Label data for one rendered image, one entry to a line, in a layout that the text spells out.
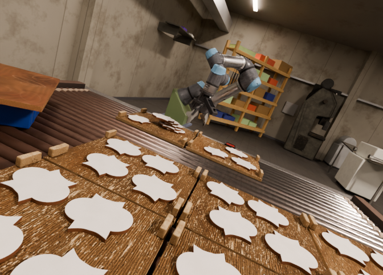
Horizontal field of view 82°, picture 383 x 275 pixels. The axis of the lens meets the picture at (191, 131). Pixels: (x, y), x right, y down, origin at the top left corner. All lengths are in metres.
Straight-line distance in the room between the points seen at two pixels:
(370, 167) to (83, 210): 6.00
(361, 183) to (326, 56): 4.88
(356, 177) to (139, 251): 5.89
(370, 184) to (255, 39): 6.07
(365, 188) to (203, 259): 5.93
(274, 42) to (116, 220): 9.07
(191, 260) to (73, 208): 0.27
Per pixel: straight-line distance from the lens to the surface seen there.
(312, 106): 8.10
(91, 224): 0.52
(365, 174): 6.22
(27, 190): 0.59
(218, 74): 1.20
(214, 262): 0.54
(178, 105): 1.79
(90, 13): 4.52
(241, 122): 7.73
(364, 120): 9.80
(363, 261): 0.94
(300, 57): 9.33
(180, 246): 0.54
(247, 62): 1.63
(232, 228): 0.66
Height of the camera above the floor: 1.29
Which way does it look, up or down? 14 degrees down
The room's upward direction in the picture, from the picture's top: 21 degrees clockwise
